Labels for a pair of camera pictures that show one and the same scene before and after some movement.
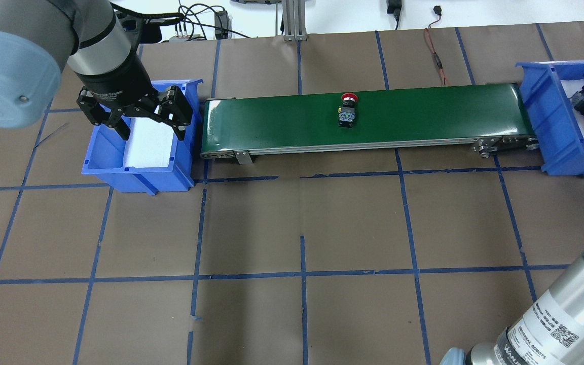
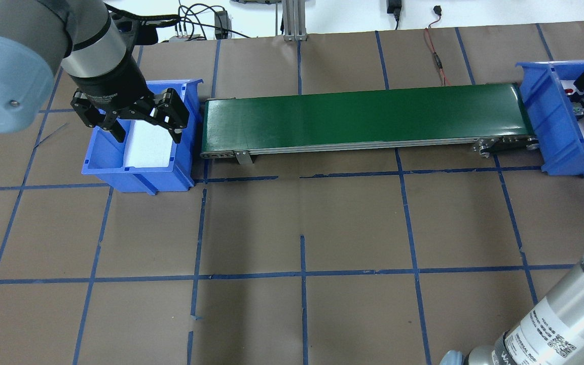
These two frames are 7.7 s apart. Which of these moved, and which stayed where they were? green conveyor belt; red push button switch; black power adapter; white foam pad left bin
Moved: red push button switch
Stayed: green conveyor belt; black power adapter; white foam pad left bin
